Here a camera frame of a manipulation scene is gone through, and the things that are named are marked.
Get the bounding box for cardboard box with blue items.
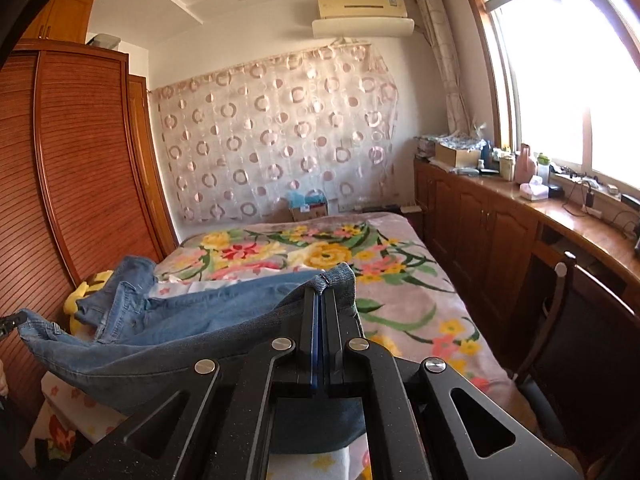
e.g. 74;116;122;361
286;189;331;222

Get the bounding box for pink floral blanket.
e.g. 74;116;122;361
154;212;517;411

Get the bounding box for white air conditioner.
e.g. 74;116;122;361
311;0;417;39

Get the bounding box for blue denim pants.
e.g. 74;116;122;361
17;256;372;456

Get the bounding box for dark wooden chair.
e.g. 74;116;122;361
514;251;640;463

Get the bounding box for pink bottle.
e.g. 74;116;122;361
515;143;537;184

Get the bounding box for yellow plush toy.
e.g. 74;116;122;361
64;270;117;336

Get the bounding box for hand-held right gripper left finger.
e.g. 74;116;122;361
57;285;321;480

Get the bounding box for wooden upper cabinet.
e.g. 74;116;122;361
19;0;97;45

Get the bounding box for wooden cabinet counter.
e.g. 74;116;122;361
412;154;640;411

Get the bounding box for open cardboard box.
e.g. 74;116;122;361
434;140;484;169

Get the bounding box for wooden louvered wardrobe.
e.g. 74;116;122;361
0;40;179;411

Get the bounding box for wooden framed window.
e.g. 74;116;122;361
459;0;640;202

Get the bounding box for beige window curtain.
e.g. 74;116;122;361
414;0;474;137

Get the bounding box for white strawberry print blanket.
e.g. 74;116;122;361
35;279;372;480

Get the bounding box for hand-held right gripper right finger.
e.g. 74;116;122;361
321;286;583;480

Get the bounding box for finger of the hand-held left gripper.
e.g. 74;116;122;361
0;311;29;337

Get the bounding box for pink tissue box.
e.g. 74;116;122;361
518;177;551;202

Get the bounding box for circle patterned sheer curtain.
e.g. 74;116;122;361
147;39;402;224

